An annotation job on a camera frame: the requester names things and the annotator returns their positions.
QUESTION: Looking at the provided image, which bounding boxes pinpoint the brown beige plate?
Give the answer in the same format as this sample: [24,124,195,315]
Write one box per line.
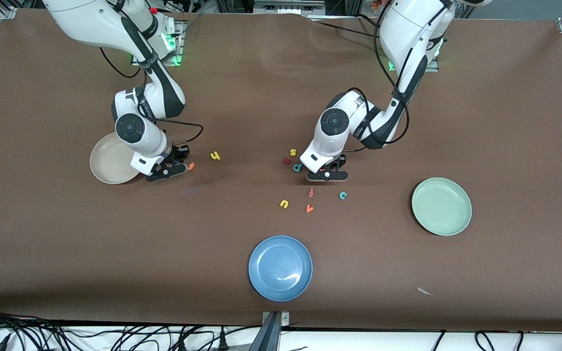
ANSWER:
[90,132,141,185]

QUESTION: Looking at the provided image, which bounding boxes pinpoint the green plate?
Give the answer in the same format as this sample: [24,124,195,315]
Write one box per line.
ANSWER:
[411,177,472,236]

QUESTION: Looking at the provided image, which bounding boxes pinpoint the blue plate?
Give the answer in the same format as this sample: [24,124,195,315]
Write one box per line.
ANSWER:
[248,235,313,302]

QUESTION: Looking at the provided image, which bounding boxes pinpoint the brown table cover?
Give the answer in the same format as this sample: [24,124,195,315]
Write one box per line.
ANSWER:
[0,7,562,333]

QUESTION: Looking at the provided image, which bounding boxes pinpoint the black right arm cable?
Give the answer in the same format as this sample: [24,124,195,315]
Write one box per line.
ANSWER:
[100,46,204,147]

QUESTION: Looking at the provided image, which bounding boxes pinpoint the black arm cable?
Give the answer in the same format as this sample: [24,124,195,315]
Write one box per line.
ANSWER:
[100,46,204,147]
[344,0,411,153]

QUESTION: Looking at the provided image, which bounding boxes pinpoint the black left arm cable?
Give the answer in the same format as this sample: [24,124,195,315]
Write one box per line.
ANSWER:
[344,0,411,153]

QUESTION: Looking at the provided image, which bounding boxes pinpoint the black cable on table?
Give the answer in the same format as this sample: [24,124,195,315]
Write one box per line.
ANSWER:
[310,19,381,39]

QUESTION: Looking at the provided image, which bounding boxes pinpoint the grey metal mount post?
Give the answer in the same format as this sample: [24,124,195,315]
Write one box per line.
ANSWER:
[261,311,291,351]

